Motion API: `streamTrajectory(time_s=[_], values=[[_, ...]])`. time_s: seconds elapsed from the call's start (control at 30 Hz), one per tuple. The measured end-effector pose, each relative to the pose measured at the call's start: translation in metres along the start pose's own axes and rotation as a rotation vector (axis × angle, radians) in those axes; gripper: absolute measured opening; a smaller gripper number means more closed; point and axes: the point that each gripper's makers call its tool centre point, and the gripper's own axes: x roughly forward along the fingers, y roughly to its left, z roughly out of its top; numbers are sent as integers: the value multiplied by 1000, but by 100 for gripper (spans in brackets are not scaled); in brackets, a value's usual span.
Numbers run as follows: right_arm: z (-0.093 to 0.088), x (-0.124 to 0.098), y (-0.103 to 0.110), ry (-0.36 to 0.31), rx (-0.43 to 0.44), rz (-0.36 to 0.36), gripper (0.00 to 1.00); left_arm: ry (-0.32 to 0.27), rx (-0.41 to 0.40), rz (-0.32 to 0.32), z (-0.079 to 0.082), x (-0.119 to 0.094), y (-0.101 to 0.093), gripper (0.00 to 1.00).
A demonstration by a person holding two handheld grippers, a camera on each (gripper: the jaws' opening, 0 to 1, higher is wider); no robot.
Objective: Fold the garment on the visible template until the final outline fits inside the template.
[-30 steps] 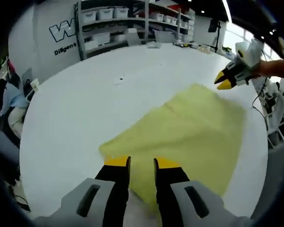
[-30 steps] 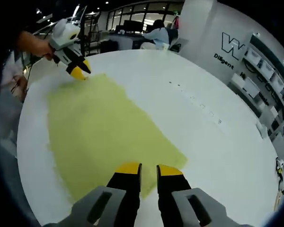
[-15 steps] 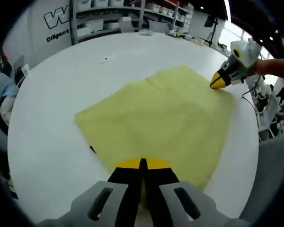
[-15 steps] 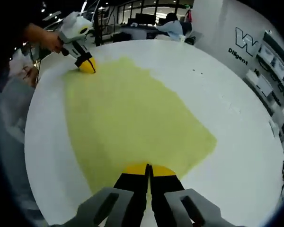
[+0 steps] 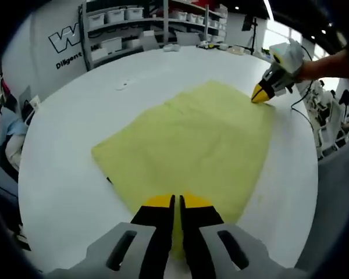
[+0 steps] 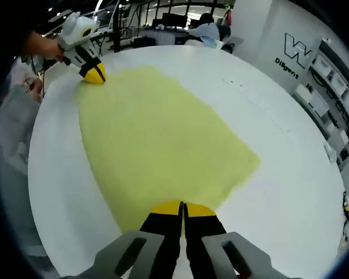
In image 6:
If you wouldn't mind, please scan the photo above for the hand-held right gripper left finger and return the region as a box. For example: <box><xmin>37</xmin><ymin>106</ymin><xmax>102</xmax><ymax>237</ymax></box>
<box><xmin>92</xmin><ymin>200</ymin><xmax>184</xmax><ymax>279</ymax></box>

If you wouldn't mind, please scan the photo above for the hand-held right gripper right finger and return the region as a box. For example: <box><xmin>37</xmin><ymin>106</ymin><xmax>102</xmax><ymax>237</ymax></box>
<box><xmin>183</xmin><ymin>202</ymin><xmax>274</xmax><ymax>279</ymax></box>

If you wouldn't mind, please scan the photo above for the yellow blue grey garment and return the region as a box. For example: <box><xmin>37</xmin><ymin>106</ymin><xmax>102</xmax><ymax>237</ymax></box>
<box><xmin>77</xmin><ymin>66</ymin><xmax>262</xmax><ymax>235</ymax></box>

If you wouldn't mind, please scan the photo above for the person's left hand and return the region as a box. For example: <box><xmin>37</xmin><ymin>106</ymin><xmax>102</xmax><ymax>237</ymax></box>
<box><xmin>42</xmin><ymin>39</ymin><xmax>66</xmax><ymax>62</ymax></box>

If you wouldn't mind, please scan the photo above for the black computer monitor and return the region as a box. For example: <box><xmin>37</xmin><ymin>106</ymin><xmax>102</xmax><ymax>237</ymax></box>
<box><xmin>152</xmin><ymin>13</ymin><xmax>189</xmax><ymax>29</ymax></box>

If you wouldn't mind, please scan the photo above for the idle hand-held gripper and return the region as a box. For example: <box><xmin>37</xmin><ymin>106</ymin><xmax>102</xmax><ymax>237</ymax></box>
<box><xmin>341</xmin><ymin>191</ymin><xmax>349</xmax><ymax>233</ymax></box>

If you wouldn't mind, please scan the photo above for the white lidded box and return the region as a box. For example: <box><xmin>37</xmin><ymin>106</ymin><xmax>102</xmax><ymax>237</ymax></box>
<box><xmin>307</xmin><ymin>88</ymin><xmax>329</xmax><ymax>117</ymax></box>

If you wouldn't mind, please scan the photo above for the grey shelving unit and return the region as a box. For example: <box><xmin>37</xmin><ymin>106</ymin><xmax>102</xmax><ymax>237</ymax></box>
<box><xmin>293</xmin><ymin>37</ymin><xmax>349</xmax><ymax>187</ymax></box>

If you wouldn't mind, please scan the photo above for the row of white storage bins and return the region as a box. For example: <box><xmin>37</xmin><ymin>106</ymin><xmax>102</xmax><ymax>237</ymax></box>
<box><xmin>312</xmin><ymin>55</ymin><xmax>349</xmax><ymax>117</ymax></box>

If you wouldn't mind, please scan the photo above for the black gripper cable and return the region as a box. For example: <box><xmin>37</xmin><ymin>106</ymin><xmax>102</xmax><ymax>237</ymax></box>
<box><xmin>31</xmin><ymin>53</ymin><xmax>47</xmax><ymax>97</ymax></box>

